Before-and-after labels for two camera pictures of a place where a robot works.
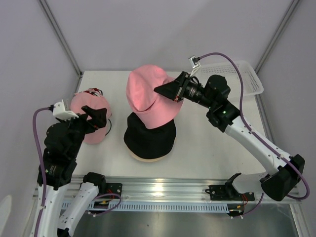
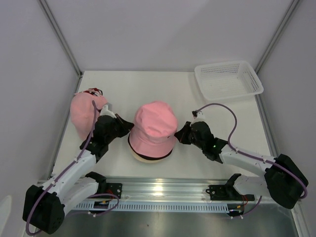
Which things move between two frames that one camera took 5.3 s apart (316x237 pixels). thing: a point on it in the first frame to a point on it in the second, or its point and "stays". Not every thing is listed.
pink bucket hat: x=151 y=109 to x=155 y=125
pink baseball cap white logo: x=80 y=99 stays
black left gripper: x=98 y=118 to x=126 y=127
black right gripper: x=176 y=90 to x=181 y=135
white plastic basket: x=228 y=70 stays
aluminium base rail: x=157 y=189 stays
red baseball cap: x=95 y=91 stays
